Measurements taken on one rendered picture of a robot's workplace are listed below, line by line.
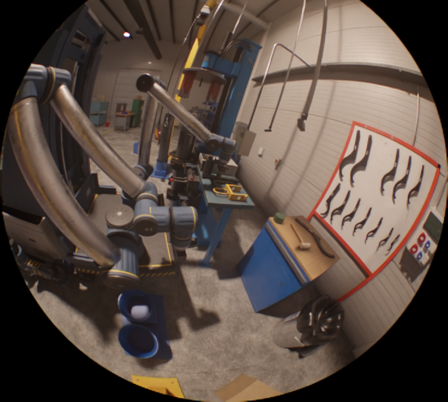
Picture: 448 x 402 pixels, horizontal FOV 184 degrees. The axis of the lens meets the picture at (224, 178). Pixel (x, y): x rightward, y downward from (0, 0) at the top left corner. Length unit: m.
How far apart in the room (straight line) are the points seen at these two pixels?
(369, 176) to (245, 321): 2.24
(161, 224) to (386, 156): 2.26
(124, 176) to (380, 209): 2.32
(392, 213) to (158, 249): 2.41
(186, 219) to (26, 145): 0.63
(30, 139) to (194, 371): 1.81
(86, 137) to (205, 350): 1.79
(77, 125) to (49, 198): 0.28
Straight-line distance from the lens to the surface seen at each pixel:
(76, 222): 0.57
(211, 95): 1.87
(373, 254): 2.17
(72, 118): 0.65
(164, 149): 3.21
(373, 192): 2.08
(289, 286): 1.32
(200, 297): 1.72
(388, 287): 2.37
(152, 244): 1.15
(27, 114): 0.56
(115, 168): 0.61
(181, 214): 0.56
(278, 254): 1.32
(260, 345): 1.88
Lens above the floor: 1.64
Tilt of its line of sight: 24 degrees down
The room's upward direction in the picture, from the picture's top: 18 degrees clockwise
